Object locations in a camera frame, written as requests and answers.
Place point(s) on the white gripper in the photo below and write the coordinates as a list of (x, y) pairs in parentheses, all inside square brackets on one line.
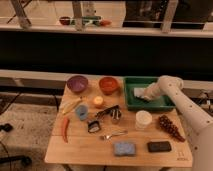
[(152, 92)]

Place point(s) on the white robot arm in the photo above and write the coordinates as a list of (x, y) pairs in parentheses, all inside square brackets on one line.
[(198, 119)]

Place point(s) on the green plastic tray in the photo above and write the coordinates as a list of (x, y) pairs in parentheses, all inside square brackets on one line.
[(163, 103)]

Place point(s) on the white cup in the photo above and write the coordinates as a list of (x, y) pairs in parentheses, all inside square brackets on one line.
[(142, 119)]

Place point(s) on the dark red grape bunch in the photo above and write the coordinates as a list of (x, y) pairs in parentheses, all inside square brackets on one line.
[(168, 126)]

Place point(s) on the small metal cup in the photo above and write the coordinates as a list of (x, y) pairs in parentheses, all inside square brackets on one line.
[(115, 116)]

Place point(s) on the orange bowl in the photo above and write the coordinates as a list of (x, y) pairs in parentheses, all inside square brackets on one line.
[(108, 85)]

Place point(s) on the small orange fruit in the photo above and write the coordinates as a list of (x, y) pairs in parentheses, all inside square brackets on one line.
[(98, 101)]

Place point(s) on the black rectangular block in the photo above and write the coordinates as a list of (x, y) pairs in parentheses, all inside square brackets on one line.
[(161, 146)]

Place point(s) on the blue sponge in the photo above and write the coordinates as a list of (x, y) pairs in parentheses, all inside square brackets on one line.
[(124, 149)]

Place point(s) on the black binder clip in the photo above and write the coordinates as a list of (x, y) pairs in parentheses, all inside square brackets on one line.
[(93, 126)]

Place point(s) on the wooden table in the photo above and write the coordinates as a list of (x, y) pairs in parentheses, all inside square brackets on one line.
[(84, 148)]

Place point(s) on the blue cup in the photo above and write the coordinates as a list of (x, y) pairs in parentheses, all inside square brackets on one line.
[(82, 112)]

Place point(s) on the purple bowl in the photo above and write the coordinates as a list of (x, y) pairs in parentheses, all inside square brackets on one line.
[(77, 83)]

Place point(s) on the orange background object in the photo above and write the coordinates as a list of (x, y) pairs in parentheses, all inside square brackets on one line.
[(105, 23)]

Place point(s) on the yellow banana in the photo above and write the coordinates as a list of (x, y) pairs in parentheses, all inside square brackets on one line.
[(70, 104)]

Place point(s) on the red chili pepper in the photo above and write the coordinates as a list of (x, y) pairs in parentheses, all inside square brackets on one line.
[(64, 126)]

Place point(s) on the green background object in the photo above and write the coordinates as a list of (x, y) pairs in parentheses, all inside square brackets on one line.
[(87, 20)]

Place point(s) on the dark red background bowl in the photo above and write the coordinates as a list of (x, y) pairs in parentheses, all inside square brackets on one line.
[(64, 20)]

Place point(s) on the black handled tool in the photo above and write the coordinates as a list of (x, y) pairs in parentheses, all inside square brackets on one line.
[(106, 111)]

